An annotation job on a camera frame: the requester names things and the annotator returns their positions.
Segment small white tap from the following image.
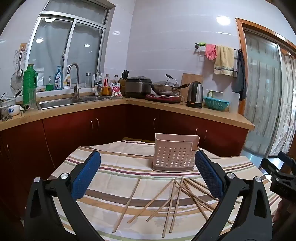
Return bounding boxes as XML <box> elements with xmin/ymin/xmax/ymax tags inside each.
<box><xmin>92</xmin><ymin>69</ymin><xmax>103</xmax><ymax>97</ymax></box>

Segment black steel electric kettle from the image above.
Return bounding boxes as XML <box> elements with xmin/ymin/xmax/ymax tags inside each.
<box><xmin>186</xmin><ymin>81</ymin><xmax>204</xmax><ymax>108</ymax></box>

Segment blue dish soap bottle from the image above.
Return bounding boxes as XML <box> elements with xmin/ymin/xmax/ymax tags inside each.
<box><xmin>54</xmin><ymin>65</ymin><xmax>63</xmax><ymax>90</ymax></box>

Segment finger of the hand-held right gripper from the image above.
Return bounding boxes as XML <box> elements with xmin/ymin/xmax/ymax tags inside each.
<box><xmin>261</xmin><ymin>157</ymin><xmax>281</xmax><ymax>179</ymax></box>

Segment knife block with knives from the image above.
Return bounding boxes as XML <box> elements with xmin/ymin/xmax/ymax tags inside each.
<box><xmin>119</xmin><ymin>70</ymin><xmax>130</xmax><ymax>96</ymax></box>

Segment pink perforated utensil holder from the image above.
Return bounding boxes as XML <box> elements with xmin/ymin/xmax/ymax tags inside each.
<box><xmin>151</xmin><ymin>133</ymin><xmax>200</xmax><ymax>172</ymax></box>

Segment teal plastic colander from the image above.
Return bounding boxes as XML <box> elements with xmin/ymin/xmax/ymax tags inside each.
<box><xmin>203</xmin><ymin>96</ymin><xmax>230</xmax><ymax>110</ymax></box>

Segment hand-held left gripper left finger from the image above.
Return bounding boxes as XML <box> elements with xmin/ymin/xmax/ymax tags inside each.
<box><xmin>23</xmin><ymin>150</ymin><xmax>104</xmax><ymax>241</ymax></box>

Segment hanging metal strainer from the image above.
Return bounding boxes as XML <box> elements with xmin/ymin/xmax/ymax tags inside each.
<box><xmin>10</xmin><ymin>48</ymin><xmax>26</xmax><ymax>90</ymax></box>

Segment pile of wooden chopsticks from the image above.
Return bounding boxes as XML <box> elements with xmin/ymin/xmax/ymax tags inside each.
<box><xmin>112</xmin><ymin>175</ymin><xmax>234</xmax><ymax>239</ymax></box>

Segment grey rice cooker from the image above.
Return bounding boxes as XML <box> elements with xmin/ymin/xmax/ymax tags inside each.
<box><xmin>125</xmin><ymin>76</ymin><xmax>152</xmax><ymax>99</ymax></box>

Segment pink rubber gloves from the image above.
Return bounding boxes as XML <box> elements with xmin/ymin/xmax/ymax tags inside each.
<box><xmin>205</xmin><ymin>44</ymin><xmax>217</xmax><ymax>61</ymax></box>

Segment white plastic container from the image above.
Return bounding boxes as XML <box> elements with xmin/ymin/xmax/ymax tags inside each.
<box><xmin>228</xmin><ymin>92</ymin><xmax>240</xmax><ymax>114</ymax></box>

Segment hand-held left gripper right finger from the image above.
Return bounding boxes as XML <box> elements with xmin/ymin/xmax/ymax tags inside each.
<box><xmin>194</xmin><ymin>149</ymin><xmax>273</xmax><ymax>241</ymax></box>

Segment green thermos flask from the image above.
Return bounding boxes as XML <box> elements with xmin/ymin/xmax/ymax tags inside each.
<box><xmin>23</xmin><ymin>64</ymin><xmax>38</xmax><ymax>109</ymax></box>

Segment steel wok with handle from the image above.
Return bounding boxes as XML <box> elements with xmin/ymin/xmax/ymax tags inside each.
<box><xmin>150</xmin><ymin>74</ymin><xmax>193</xmax><ymax>96</ymax></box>

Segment pink snack bag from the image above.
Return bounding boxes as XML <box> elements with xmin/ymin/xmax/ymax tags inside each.
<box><xmin>111</xmin><ymin>82</ymin><xmax>122</xmax><ymax>97</ymax></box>

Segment white cleaner bottle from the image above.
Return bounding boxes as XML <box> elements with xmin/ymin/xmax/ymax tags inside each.
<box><xmin>63</xmin><ymin>65</ymin><xmax>72</xmax><ymax>89</ymax></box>

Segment white and green pitcher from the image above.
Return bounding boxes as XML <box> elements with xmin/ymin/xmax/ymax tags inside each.
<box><xmin>206</xmin><ymin>89</ymin><xmax>224</xmax><ymax>99</ymax></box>

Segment yellow towel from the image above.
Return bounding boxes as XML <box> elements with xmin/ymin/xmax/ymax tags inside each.
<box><xmin>214</xmin><ymin>45</ymin><xmax>235</xmax><ymax>77</ymax></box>

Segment dark grey cloth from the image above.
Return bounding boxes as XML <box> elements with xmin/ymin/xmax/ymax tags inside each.
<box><xmin>232</xmin><ymin>50</ymin><xmax>247</xmax><ymax>101</ymax></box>

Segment stainless steel sink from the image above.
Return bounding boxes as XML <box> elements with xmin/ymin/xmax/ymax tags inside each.
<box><xmin>38</xmin><ymin>96</ymin><xmax>123</xmax><ymax>110</ymax></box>

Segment red induction cooker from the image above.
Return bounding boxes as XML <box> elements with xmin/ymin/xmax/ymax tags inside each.
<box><xmin>145</xmin><ymin>93</ymin><xmax>182</xmax><ymax>103</ymax></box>

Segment steel kitchen faucet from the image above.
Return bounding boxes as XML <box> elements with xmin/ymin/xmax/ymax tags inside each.
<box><xmin>67</xmin><ymin>62</ymin><xmax>80</xmax><ymax>99</ymax></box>

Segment wall towel rail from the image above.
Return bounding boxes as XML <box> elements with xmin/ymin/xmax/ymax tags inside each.
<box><xmin>194</xmin><ymin>42</ymin><xmax>242</xmax><ymax>56</ymax></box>

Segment cooking oil bottle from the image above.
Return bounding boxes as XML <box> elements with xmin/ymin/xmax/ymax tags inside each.
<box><xmin>102</xmin><ymin>74</ymin><xmax>112</xmax><ymax>96</ymax></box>

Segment white bowl with blue print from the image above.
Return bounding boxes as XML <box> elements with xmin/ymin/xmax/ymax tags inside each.
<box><xmin>7</xmin><ymin>105</ymin><xmax>21</xmax><ymax>116</ymax></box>

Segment aluminium sliding window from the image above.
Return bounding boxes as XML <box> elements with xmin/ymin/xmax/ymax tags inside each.
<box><xmin>28</xmin><ymin>0</ymin><xmax>116</xmax><ymax>90</ymax></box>

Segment striped tablecloth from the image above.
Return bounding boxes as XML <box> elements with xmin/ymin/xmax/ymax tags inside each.
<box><xmin>47</xmin><ymin>139</ymin><xmax>281</xmax><ymax>241</ymax></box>

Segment wooden framed glass door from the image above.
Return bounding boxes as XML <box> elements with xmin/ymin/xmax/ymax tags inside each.
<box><xmin>235</xmin><ymin>18</ymin><xmax>296</xmax><ymax>163</ymax></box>

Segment wooden cutting board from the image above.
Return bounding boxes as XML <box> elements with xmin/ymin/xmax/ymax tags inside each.
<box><xmin>179</xmin><ymin>73</ymin><xmax>204</xmax><ymax>100</ymax></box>

